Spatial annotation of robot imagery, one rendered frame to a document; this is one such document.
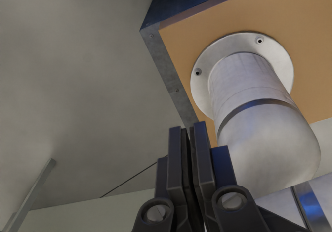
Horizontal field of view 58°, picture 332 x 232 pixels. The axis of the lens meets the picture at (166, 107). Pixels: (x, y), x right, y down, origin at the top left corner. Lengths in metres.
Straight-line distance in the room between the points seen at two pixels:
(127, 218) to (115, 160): 0.36
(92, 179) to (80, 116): 0.49
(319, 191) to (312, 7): 0.37
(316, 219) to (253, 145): 0.12
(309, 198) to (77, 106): 1.65
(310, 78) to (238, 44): 0.15
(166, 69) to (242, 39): 0.18
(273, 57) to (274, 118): 0.23
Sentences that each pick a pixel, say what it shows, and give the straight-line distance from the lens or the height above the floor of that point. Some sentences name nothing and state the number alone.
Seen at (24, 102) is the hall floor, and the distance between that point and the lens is 1.93.
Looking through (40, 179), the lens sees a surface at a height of 0.20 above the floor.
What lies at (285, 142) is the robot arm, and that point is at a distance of 0.35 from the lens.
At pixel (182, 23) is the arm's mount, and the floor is 1.00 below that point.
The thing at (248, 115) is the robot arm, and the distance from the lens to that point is 0.37.
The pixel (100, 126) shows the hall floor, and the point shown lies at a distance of 1.86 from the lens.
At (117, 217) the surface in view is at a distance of 2.03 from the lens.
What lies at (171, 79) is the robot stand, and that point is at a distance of 0.65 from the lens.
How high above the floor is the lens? 1.52
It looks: 62 degrees down
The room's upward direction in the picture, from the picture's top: 176 degrees counter-clockwise
